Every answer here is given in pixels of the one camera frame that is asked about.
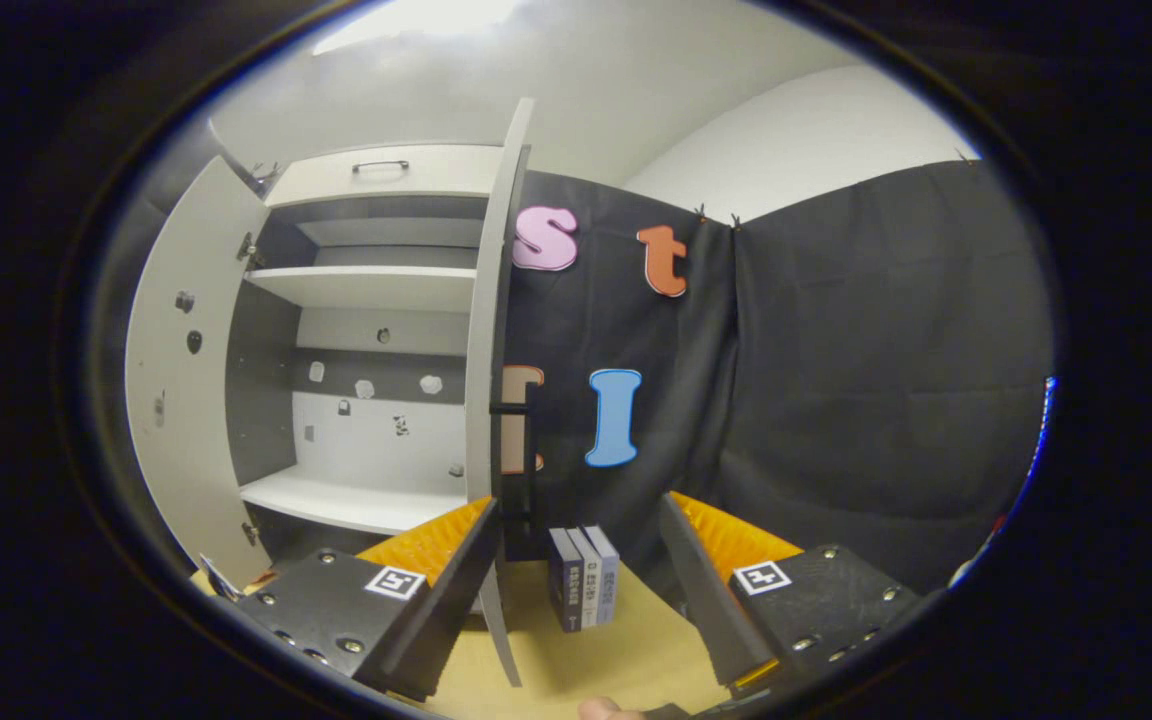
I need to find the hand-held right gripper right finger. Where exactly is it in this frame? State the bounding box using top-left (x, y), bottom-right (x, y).
top-left (658, 490), bottom-right (937, 698)

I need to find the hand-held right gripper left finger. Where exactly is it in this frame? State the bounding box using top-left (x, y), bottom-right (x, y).
top-left (236, 497), bottom-right (503, 701)

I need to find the white cabinet door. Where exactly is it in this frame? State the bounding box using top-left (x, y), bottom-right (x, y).
top-left (124, 155), bottom-right (272, 591)
top-left (463, 97), bottom-right (537, 688)

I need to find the white and grey cabinet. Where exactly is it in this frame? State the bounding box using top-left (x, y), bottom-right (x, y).
top-left (224, 143), bottom-right (507, 561)

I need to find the white cabinet shelf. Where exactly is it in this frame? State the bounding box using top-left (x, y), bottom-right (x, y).
top-left (244, 265), bottom-right (478, 313)

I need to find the pale blue book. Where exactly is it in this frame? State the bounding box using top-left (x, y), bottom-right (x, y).
top-left (584, 525), bottom-right (621, 625)

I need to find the dark navy book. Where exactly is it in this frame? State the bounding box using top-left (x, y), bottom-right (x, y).
top-left (548, 528), bottom-right (584, 633)

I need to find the white book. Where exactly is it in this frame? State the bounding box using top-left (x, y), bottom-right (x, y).
top-left (566, 527), bottom-right (603, 629)

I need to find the black backdrop cloth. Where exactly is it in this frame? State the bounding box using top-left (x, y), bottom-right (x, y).
top-left (501, 158), bottom-right (1055, 601)

